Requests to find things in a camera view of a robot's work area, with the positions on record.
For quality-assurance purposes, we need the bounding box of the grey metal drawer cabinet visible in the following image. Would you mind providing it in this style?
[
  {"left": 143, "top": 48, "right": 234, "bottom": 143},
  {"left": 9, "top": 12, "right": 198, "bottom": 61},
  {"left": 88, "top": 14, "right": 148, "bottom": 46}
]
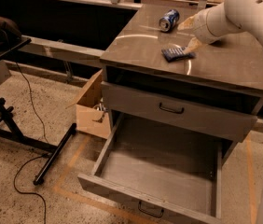
[{"left": 99, "top": 3, "right": 263, "bottom": 145}]

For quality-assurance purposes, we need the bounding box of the blue soda can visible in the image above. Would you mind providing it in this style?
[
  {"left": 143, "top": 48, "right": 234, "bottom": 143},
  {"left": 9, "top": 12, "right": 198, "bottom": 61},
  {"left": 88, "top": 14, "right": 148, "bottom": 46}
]
[{"left": 159, "top": 9, "right": 179, "bottom": 33}]

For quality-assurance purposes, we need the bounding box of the black metal stand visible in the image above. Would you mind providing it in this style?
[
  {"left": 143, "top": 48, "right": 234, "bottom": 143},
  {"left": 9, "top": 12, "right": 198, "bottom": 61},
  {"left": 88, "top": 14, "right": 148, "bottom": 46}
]
[{"left": 0, "top": 37, "right": 76, "bottom": 185}]

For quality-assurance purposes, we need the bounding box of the open grey middle drawer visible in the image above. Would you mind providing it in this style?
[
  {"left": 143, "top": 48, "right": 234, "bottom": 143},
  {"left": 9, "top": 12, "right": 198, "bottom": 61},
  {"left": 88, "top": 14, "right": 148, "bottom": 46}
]
[{"left": 78, "top": 113, "right": 236, "bottom": 224}]

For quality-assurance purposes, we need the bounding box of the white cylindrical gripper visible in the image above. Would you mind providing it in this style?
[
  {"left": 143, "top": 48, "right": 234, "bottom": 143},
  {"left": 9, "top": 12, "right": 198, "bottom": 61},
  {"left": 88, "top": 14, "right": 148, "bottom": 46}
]
[{"left": 177, "top": 4, "right": 242, "bottom": 54}]

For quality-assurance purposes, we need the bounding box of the dark blue rxbar wrapper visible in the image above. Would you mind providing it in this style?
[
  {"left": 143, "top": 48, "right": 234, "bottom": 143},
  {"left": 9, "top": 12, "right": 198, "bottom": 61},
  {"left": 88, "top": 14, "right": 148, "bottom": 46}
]
[{"left": 161, "top": 47, "right": 195, "bottom": 63}]

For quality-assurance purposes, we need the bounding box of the black floor cable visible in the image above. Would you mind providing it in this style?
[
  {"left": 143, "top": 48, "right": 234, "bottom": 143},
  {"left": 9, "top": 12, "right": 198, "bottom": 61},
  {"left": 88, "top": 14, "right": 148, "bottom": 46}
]
[{"left": 12, "top": 62, "right": 50, "bottom": 224}]

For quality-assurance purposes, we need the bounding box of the closed grey upper drawer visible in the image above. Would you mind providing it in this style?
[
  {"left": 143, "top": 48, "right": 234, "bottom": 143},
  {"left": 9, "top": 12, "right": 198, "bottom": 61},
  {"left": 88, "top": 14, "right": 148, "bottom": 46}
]
[{"left": 101, "top": 81, "right": 256, "bottom": 142}]

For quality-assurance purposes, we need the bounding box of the open cardboard box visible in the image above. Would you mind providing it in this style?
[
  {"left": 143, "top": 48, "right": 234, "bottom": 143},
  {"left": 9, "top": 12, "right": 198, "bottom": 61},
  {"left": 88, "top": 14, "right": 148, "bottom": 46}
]
[{"left": 68, "top": 70, "right": 111, "bottom": 139}]

